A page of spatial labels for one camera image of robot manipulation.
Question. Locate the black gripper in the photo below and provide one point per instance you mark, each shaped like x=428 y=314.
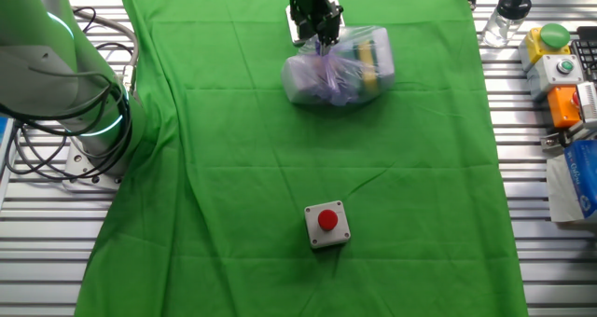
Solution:
x=315 y=0

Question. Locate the gray box green button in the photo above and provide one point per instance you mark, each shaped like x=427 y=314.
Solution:
x=557 y=72

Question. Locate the red button box black base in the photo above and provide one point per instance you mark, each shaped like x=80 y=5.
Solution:
x=327 y=224

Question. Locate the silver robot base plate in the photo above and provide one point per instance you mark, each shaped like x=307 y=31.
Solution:
x=74 y=168

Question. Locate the silver ridged camera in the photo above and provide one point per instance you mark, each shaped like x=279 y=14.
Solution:
x=588 y=100

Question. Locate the black keyboard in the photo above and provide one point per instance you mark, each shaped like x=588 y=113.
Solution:
x=587 y=51

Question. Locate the clear plastic bag of things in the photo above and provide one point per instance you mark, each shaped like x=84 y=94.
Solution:
x=336 y=74

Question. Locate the yellow box green mushroom button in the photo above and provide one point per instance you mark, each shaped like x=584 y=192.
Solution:
x=543 y=42

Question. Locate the small aluminium bracket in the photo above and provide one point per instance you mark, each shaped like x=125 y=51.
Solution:
x=559 y=137

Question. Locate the blue tissue pack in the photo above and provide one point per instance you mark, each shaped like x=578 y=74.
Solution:
x=576 y=182

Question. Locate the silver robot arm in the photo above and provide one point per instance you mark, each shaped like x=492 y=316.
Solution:
x=51 y=74

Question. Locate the green cloth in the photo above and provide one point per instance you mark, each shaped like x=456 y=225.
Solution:
x=280 y=168

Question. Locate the orange box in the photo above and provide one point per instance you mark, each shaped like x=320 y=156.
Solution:
x=562 y=106

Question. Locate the clear spray bottle black cap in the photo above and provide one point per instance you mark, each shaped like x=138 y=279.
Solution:
x=506 y=16

